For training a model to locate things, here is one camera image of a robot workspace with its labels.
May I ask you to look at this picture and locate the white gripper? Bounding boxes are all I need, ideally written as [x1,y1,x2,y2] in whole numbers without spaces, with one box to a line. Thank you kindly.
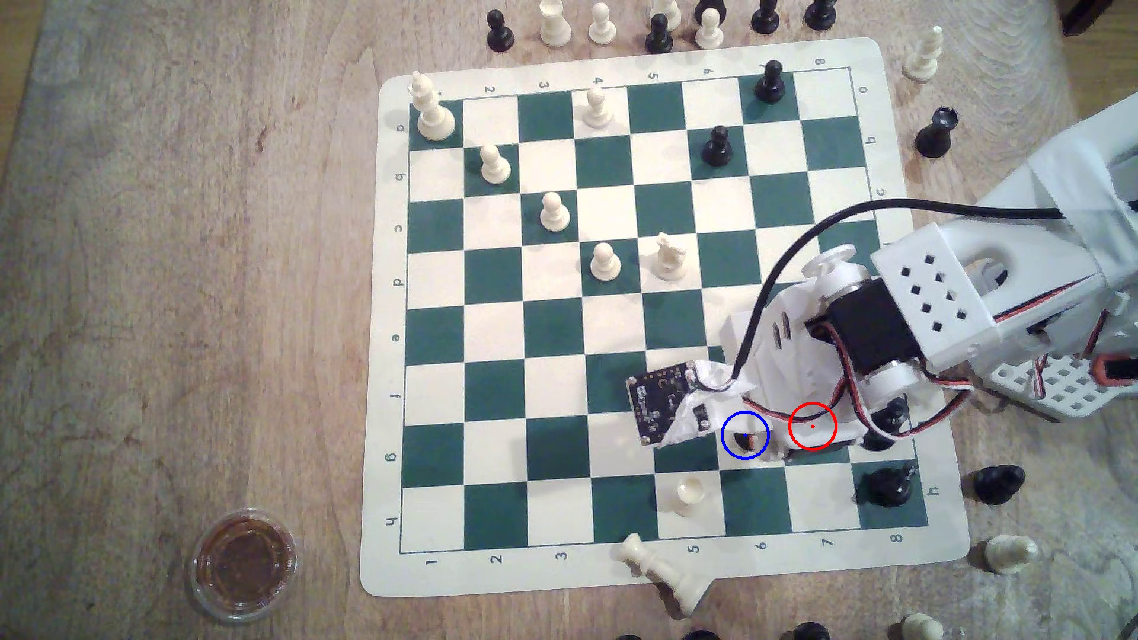
[711,274,871,463]

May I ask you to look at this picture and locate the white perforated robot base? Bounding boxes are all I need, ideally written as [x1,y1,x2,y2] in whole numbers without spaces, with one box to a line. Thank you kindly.
[985,348,1138,423]

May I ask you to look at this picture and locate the white chess rook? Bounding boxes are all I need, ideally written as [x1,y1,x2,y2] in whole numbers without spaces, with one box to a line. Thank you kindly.
[539,0,573,48]
[669,477,709,519]

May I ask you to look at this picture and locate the black chess queen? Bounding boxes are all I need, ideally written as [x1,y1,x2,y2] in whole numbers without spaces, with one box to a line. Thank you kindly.
[861,396,912,452]

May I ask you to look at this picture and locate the black chess king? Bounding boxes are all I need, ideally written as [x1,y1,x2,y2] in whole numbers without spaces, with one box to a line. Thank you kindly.
[866,462,918,510]

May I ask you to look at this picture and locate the white chess king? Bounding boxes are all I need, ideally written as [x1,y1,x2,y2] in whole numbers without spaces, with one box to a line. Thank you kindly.
[619,532,711,617]

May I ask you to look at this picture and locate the white chess knight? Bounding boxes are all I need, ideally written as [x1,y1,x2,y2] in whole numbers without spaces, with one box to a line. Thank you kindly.
[651,232,690,283]

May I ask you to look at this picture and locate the green white chess mat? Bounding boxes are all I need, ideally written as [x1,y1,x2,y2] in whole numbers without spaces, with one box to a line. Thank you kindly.
[359,37,971,599]

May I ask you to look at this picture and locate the white chess bishop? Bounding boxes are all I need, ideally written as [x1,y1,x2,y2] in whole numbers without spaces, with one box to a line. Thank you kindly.
[902,25,945,84]

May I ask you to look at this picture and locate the white tape wad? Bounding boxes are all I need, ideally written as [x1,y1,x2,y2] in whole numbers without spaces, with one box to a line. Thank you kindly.
[656,359,759,451]

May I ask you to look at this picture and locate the orange clamp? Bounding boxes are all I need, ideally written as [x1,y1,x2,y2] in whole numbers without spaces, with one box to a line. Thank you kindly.
[1092,354,1138,389]

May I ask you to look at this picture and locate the clear plastic sauce cup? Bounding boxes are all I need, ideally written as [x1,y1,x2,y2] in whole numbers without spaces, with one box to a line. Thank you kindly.
[187,507,299,622]

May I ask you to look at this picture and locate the dark brown object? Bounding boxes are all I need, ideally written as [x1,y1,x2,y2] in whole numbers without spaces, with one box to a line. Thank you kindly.
[1056,0,1118,37]

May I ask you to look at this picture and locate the black camera circuit board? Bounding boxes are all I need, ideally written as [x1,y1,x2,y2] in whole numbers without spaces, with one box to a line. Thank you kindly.
[626,359,712,446]

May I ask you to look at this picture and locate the black camera cable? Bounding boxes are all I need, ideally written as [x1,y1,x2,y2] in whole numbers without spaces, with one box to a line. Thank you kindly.
[692,199,1079,394]

